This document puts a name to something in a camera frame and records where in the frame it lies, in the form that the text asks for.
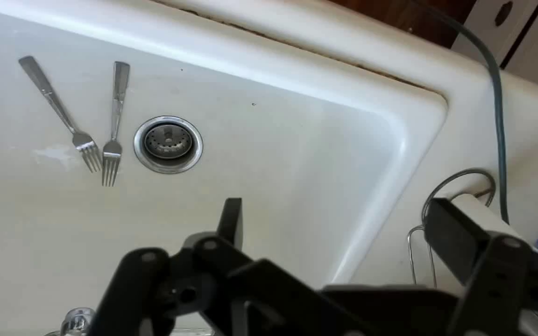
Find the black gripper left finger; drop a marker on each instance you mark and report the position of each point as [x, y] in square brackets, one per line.
[233, 294]

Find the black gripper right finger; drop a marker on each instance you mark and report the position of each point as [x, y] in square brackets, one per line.
[497, 271]

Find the chrome tap faucet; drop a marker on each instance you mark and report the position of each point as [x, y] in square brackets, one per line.
[77, 322]

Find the silver fork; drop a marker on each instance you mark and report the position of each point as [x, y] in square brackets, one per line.
[80, 141]
[112, 148]

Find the steel sink drain strainer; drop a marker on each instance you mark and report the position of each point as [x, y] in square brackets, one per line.
[168, 145]

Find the white ceramic sink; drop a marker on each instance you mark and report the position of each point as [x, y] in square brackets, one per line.
[332, 130]

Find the white drawer cabinet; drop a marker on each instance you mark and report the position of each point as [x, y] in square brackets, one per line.
[508, 29]

